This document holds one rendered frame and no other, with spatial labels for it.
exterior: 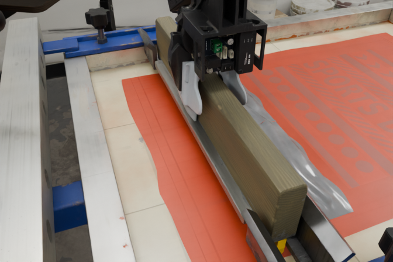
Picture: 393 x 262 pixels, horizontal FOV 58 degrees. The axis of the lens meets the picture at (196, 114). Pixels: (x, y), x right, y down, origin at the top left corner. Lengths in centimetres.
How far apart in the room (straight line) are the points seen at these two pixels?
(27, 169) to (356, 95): 52
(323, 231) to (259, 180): 7
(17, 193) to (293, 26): 64
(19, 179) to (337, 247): 30
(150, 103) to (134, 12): 199
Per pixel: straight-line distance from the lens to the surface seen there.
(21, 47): 64
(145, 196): 45
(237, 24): 36
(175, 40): 42
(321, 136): 56
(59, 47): 69
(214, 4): 35
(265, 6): 258
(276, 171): 33
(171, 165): 48
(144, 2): 256
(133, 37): 71
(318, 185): 47
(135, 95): 62
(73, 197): 52
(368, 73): 75
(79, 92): 59
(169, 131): 54
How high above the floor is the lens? 130
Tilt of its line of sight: 37 degrees down
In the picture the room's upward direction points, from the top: straight up
